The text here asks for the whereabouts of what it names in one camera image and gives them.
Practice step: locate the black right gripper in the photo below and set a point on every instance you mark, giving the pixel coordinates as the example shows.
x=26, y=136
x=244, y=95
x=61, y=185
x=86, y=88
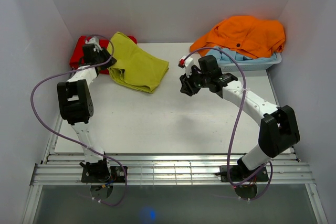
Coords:
x=186, y=86

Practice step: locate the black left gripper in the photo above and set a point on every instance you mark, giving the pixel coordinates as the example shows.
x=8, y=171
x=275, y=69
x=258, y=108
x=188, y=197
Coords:
x=107, y=55

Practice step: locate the yellow-green trousers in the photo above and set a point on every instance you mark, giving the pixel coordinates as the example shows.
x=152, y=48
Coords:
x=135, y=68

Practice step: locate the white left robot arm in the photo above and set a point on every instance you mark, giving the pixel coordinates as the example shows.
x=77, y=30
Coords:
x=76, y=107

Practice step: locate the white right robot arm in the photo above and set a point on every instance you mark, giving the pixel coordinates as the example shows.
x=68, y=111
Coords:
x=278, y=128

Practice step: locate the folded red trousers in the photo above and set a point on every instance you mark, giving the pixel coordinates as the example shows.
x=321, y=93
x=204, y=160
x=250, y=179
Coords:
x=77, y=55

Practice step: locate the light blue garment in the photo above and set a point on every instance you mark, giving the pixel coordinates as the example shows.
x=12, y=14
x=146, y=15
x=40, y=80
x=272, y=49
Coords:
x=224, y=56

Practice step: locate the white plastic basket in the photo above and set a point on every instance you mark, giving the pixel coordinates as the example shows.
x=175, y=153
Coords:
x=252, y=65

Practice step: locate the orange garment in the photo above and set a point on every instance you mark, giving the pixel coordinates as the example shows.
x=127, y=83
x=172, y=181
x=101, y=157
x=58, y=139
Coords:
x=249, y=36

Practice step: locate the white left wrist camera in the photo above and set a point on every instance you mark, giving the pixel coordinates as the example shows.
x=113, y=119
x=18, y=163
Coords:
x=94, y=41

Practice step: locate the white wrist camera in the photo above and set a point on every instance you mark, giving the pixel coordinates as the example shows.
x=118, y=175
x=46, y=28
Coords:
x=94, y=41
x=186, y=63

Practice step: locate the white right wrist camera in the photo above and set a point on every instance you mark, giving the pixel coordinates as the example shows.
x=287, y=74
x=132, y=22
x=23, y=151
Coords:
x=186, y=63

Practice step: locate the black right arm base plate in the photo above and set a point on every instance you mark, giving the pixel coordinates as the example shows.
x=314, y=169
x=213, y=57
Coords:
x=237, y=175

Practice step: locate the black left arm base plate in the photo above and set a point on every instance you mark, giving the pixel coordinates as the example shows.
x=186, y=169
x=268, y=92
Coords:
x=114, y=174

